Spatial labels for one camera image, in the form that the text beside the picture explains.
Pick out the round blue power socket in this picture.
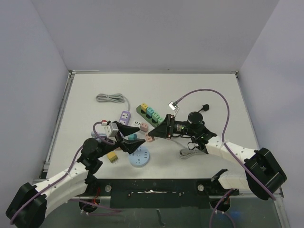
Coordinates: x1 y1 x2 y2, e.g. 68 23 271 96
129 146 150 168

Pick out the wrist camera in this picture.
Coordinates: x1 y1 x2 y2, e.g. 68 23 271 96
168 101 180 116
104 122 119 138

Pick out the white USB power strip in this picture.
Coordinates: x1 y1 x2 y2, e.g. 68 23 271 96
132 121 141 127

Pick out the black coiled power cable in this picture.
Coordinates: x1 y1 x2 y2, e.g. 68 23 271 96
194 103 211 117

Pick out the yellow USB charger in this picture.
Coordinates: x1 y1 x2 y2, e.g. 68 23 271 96
141 103 148 113

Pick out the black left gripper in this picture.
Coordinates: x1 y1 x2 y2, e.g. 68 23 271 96
95 122 145 158

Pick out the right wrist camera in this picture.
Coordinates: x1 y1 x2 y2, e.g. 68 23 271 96
168 101 180 116

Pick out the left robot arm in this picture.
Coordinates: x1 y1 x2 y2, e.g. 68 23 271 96
6 121 145 228

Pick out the purple power strip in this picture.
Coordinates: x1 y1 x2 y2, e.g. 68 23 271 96
118 111 131 125

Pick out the grey white strip cable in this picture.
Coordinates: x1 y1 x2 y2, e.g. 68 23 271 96
171 139 207 160

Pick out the light green charger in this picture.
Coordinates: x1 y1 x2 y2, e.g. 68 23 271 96
157 117 164 124

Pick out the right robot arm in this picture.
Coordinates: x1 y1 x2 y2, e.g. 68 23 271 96
148 112 287 200

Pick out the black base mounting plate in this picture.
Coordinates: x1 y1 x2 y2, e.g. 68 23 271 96
81 179 226 209

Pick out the grey coiled cable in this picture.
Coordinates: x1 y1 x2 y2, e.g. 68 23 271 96
95 93 132 112

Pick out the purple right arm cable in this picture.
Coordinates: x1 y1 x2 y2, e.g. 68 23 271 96
175 88 277 228

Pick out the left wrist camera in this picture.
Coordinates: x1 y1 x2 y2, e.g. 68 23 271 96
104 122 119 138

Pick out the teal charger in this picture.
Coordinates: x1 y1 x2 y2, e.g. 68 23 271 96
128 133 138 140
146 107 154 117

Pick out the pink charger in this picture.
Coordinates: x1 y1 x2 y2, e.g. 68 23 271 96
140 123 149 132
145 133 155 143

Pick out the green power strip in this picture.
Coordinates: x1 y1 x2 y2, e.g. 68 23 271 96
136 103 164 127

